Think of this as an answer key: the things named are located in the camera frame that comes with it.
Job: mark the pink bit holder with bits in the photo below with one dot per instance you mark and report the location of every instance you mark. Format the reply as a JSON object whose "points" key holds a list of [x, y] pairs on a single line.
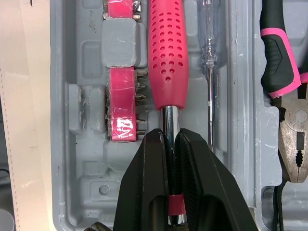
{"points": [[120, 8], [122, 113]]}

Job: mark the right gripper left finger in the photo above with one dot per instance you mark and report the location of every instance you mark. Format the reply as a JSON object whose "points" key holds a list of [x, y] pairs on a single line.
{"points": [[137, 183]]}

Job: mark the grey tool case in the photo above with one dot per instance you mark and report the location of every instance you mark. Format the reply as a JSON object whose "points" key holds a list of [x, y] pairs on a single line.
{"points": [[79, 96]]}

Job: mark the pink and black pliers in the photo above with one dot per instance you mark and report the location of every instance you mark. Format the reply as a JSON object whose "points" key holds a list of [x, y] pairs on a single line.
{"points": [[281, 60]]}

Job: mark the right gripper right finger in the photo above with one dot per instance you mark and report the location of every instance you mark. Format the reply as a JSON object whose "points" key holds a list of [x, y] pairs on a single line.
{"points": [[209, 183]]}

